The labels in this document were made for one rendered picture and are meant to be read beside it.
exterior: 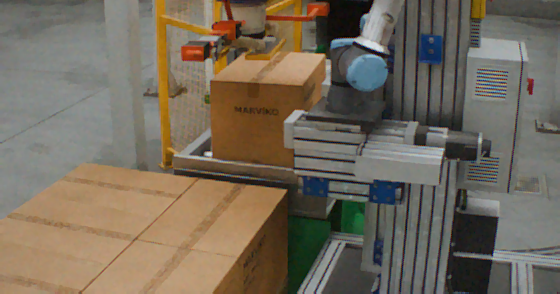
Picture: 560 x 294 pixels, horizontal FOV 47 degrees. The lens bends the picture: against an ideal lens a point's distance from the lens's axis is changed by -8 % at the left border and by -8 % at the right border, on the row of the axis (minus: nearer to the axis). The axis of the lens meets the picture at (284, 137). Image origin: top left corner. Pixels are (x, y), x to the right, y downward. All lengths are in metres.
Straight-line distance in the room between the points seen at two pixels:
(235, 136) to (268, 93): 0.25
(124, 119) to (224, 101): 1.16
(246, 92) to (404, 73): 0.83
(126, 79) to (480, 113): 2.23
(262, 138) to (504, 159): 1.11
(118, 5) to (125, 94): 0.51
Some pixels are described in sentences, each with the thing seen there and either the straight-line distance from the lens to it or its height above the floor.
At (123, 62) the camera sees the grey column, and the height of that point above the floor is 0.83.
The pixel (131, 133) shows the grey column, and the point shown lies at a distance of 3.99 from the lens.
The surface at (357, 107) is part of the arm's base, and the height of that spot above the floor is 1.06.
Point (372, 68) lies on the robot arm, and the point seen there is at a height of 1.22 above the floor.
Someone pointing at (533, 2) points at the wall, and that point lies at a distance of 11.39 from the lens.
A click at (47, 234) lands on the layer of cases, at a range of 2.61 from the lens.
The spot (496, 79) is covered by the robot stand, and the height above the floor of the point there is 1.16.
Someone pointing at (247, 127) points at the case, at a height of 0.75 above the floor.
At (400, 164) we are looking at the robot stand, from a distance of 2.08.
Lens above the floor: 1.70
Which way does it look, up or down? 20 degrees down
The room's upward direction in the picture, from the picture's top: straight up
